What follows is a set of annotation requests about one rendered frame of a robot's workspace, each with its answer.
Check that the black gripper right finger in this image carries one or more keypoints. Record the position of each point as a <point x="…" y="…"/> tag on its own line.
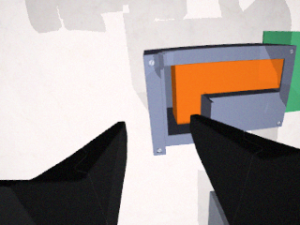
<point x="257" y="180"/>

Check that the orange l-shaped part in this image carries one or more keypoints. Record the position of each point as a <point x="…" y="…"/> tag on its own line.
<point x="189" y="81"/>

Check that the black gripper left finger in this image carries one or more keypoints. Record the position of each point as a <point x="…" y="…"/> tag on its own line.
<point x="84" y="189"/>

